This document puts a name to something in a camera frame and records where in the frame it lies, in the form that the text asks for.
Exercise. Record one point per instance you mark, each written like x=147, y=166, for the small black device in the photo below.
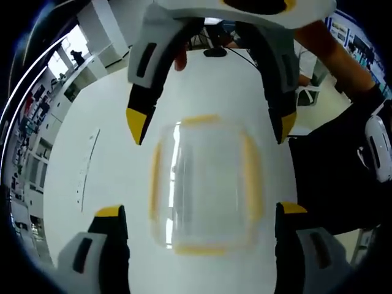
x=214, y=52

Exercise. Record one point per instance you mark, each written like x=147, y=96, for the clear storage box yellow latches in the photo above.
x=208, y=183

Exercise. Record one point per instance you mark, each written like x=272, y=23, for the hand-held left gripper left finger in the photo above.
x=98, y=263

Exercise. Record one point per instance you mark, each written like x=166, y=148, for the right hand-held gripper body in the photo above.
x=190, y=7

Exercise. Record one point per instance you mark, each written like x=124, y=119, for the white chair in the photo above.
x=309, y=95

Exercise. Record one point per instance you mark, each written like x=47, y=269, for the wall display board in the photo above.
x=361, y=49

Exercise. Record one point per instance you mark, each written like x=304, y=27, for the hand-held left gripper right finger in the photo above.
x=303, y=263

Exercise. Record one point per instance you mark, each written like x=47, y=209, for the person's right hand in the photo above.
x=181, y=58

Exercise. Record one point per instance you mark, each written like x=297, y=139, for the white chest device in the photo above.
x=378, y=147

